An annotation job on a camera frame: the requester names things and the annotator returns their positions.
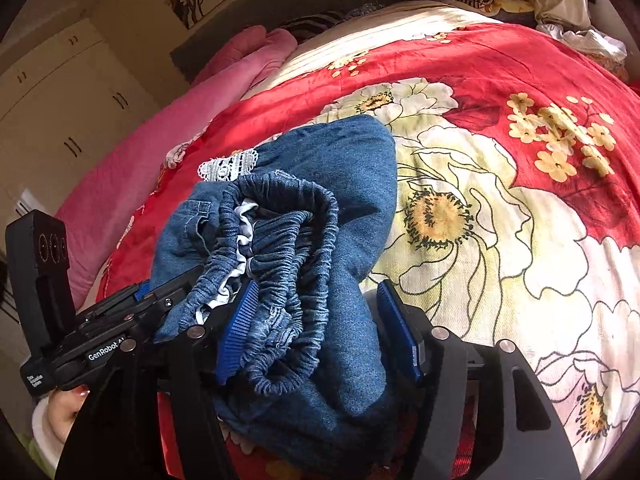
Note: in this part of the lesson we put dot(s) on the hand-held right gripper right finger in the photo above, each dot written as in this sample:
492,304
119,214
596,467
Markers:
400,325

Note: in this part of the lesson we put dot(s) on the blue denim pants lace trim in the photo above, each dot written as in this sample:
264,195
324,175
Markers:
325,185

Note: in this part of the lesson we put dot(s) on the striped dark cloth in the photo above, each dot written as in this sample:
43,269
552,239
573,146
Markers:
315,22

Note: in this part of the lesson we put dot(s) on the person's left hand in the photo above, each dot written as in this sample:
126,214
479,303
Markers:
62,407

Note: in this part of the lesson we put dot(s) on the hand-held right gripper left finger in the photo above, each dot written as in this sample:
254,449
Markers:
237,325

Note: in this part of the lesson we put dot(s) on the cream wardrobe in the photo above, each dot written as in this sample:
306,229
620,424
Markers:
65,100

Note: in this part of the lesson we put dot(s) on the person's left forearm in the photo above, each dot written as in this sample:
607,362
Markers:
42,430

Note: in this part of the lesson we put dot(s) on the pink pillow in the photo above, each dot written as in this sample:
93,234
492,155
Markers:
150,150

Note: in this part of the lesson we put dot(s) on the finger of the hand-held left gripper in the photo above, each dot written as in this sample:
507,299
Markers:
120,300
170,290

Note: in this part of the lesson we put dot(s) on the red floral blanket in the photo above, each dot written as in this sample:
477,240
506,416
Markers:
500,85

